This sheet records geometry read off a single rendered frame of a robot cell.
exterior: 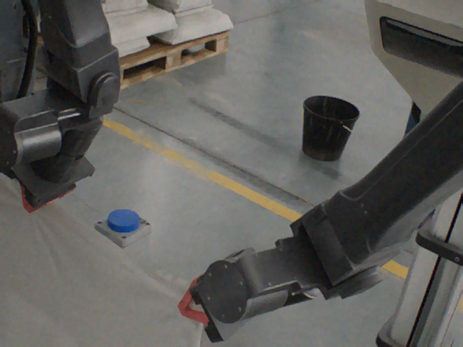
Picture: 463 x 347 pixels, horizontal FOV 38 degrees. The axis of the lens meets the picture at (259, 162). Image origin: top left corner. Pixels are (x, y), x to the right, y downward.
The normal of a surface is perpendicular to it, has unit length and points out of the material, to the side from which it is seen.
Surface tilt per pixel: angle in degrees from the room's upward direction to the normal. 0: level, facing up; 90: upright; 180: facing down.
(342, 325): 0
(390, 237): 111
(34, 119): 98
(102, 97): 97
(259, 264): 33
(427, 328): 90
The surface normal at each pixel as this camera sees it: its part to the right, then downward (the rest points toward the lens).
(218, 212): 0.15, -0.86
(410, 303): -0.56, 0.32
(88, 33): 0.70, 0.37
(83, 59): 0.71, 0.54
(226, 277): -0.67, 0.04
